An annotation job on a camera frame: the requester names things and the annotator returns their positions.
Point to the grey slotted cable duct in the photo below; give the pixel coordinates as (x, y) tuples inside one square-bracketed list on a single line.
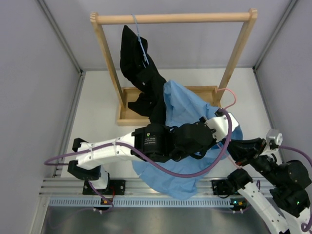
[(210, 202)]

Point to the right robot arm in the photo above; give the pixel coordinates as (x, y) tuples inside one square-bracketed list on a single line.
[(289, 179)]

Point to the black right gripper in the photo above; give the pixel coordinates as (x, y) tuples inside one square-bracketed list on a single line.
[(244, 150)]

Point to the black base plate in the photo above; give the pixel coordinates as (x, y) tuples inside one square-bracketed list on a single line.
[(224, 188), (115, 187)]

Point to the light blue shirt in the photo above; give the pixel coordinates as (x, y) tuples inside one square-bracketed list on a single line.
[(182, 106)]

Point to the aluminium mounting rail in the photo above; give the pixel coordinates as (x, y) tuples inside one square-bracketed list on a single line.
[(134, 187)]

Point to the blue plastic hanger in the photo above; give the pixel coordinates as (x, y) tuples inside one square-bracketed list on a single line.
[(145, 58)]

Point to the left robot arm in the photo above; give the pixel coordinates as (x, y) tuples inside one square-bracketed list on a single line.
[(159, 143)]

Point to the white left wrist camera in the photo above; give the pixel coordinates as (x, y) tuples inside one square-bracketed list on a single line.
[(219, 126)]

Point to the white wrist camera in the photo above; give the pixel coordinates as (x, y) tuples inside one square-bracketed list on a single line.
[(219, 126), (274, 139)]

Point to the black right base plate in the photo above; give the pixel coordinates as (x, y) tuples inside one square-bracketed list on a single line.
[(224, 188)]

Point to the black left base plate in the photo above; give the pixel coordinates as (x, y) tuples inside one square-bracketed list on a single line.
[(115, 187)]

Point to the black shirt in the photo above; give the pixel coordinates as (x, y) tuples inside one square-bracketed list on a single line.
[(150, 102)]

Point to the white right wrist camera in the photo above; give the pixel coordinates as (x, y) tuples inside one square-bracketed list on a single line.
[(274, 139)]

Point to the wooden clothes rack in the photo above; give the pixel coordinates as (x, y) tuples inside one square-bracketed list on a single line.
[(209, 94)]

